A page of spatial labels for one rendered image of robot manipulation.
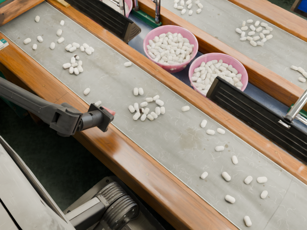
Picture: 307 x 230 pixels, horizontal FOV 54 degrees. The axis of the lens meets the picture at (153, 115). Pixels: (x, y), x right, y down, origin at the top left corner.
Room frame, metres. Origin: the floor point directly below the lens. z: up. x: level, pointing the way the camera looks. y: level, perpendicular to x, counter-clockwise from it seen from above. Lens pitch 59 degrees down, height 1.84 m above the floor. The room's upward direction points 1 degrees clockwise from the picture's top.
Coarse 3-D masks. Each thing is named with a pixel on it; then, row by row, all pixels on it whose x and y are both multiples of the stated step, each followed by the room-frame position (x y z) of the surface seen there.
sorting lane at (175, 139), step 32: (32, 32) 1.15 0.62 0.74; (64, 32) 1.15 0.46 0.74; (96, 64) 0.94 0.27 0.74; (96, 96) 0.76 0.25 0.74; (128, 96) 0.76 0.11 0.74; (160, 96) 0.76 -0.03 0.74; (128, 128) 0.60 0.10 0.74; (160, 128) 0.60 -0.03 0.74; (192, 128) 0.61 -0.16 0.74; (224, 128) 0.61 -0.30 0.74; (160, 160) 0.46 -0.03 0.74; (192, 160) 0.46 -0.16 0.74; (224, 160) 0.46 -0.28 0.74; (256, 160) 0.47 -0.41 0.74; (224, 192) 0.34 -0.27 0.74; (256, 192) 0.34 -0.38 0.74; (288, 192) 0.34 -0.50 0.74; (256, 224) 0.23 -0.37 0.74; (288, 224) 0.23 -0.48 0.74
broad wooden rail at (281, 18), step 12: (228, 0) 1.42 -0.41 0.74; (240, 0) 1.39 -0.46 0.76; (252, 0) 1.39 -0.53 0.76; (264, 0) 1.39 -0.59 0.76; (252, 12) 1.32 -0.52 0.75; (264, 12) 1.30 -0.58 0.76; (276, 12) 1.30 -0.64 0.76; (288, 12) 1.30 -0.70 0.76; (276, 24) 1.22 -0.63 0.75; (288, 24) 1.21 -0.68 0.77; (300, 24) 1.21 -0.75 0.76; (300, 36) 1.14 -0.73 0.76
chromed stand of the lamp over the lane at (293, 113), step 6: (306, 90) 0.53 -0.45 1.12; (300, 96) 0.51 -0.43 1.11; (306, 96) 0.51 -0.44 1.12; (300, 102) 0.49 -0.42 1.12; (306, 102) 0.49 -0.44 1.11; (294, 108) 0.47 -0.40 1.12; (300, 108) 0.47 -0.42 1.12; (288, 114) 0.45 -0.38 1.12; (294, 114) 0.45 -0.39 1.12; (288, 120) 0.43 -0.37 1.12; (300, 120) 0.52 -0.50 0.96; (306, 120) 0.52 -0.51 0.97; (288, 126) 0.41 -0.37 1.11
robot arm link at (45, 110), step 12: (0, 84) 0.58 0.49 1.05; (12, 84) 0.60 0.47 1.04; (12, 96) 0.55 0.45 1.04; (24, 96) 0.54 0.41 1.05; (36, 96) 0.56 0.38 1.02; (24, 108) 0.51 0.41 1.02; (36, 108) 0.51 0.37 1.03; (48, 108) 0.50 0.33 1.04; (60, 108) 0.51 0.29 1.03; (48, 120) 0.47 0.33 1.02; (60, 120) 0.47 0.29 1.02; (72, 120) 0.47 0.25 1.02; (60, 132) 0.44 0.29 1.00
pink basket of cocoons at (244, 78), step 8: (200, 56) 0.98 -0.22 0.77; (208, 56) 0.99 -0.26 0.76; (216, 56) 0.99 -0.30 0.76; (224, 56) 0.99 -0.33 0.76; (192, 64) 0.93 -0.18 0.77; (200, 64) 0.96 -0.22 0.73; (232, 64) 0.96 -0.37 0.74; (240, 64) 0.93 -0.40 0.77; (192, 72) 0.91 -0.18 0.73; (240, 72) 0.91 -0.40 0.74; (216, 104) 0.77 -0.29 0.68
